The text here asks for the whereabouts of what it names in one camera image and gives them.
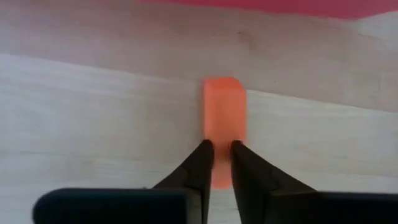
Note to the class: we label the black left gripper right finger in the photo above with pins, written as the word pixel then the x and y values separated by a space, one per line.
pixel 252 183

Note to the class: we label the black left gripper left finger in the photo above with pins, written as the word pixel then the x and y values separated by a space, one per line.
pixel 196 177

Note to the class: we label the orange eraser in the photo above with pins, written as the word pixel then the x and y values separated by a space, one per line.
pixel 224 109

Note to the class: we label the pink plastic bin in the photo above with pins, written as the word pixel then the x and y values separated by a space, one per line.
pixel 280 6

